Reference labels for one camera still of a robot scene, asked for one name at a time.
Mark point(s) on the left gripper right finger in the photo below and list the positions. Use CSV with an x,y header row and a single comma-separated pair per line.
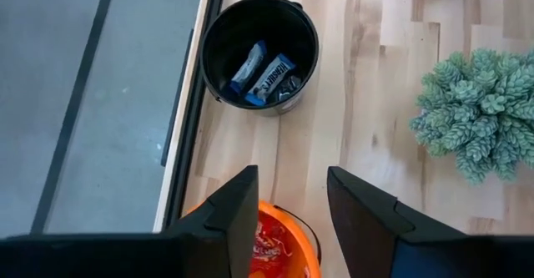
x,y
375,236

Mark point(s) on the artificial succulent in grey pot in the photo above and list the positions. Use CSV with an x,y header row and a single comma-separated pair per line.
x,y
480,107

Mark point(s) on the orange pumpkin face bucket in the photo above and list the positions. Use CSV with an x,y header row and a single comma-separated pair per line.
x,y
288,223

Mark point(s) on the black table edge rail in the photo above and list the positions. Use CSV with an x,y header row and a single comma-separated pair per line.
x,y
197,102

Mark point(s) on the blue white Hershey's bar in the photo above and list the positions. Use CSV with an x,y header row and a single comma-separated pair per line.
x,y
250,63
273,75

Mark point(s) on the black plastic bucket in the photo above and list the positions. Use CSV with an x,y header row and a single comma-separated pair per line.
x,y
233,27

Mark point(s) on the red Skittles candy packet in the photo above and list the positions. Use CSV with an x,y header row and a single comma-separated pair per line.
x,y
271,244

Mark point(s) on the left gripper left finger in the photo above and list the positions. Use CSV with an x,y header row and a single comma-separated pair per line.
x,y
125,257

